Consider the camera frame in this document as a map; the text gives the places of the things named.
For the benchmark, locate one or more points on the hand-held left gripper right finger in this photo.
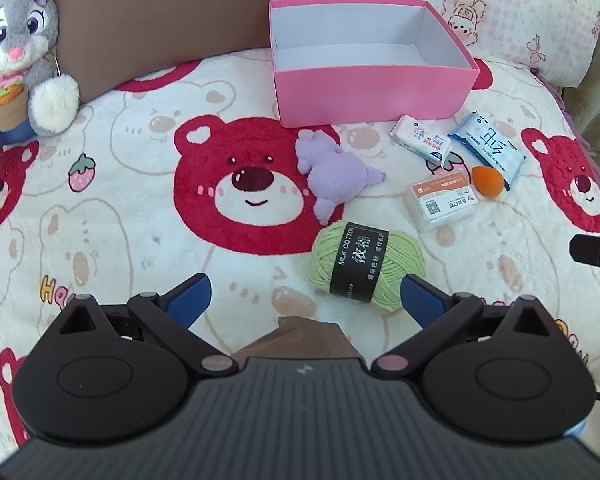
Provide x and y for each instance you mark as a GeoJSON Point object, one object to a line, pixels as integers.
{"type": "Point", "coordinates": [420, 296]}

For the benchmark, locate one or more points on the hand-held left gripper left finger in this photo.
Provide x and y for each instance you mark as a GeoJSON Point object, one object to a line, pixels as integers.
{"type": "Point", "coordinates": [190, 300]}

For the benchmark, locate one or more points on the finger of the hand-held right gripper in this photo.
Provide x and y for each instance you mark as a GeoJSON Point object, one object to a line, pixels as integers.
{"type": "Point", "coordinates": [592, 250]}

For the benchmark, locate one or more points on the clear box with orange label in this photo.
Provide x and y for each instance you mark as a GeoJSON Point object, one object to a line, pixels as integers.
{"type": "Point", "coordinates": [442, 202]}

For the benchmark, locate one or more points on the green yarn ball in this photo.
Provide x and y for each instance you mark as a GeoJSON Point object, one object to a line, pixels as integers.
{"type": "Point", "coordinates": [325, 265]}

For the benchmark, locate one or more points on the orange makeup sponge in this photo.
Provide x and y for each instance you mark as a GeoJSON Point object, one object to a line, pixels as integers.
{"type": "Point", "coordinates": [487, 181]}

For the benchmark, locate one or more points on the blue wet wipes packet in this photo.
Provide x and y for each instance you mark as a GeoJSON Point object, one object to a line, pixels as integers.
{"type": "Point", "coordinates": [490, 147]}

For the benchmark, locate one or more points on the purple plush toy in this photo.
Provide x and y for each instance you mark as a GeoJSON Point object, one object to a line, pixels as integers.
{"type": "Point", "coordinates": [335, 175]}

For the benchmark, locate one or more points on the white tissue packet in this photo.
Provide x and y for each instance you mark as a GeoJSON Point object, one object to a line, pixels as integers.
{"type": "Point", "coordinates": [420, 137]}

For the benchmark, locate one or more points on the pink cardboard box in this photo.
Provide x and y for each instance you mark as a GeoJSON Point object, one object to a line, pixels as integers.
{"type": "Point", "coordinates": [370, 95]}

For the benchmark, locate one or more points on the bear printed blanket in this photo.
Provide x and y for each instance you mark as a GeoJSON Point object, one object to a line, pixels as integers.
{"type": "Point", "coordinates": [130, 240]}

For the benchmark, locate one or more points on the brown cloth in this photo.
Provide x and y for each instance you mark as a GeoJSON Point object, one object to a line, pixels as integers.
{"type": "Point", "coordinates": [310, 340]}

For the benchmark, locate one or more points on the pink checked pillow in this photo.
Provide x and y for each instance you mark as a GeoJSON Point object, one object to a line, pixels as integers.
{"type": "Point", "coordinates": [520, 10]}

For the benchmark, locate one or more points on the brown pillow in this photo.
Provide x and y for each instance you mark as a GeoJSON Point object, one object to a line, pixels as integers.
{"type": "Point", "coordinates": [155, 20]}

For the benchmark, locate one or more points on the grey rabbit plush toy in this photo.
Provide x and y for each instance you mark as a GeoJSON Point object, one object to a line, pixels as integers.
{"type": "Point", "coordinates": [20, 25]}

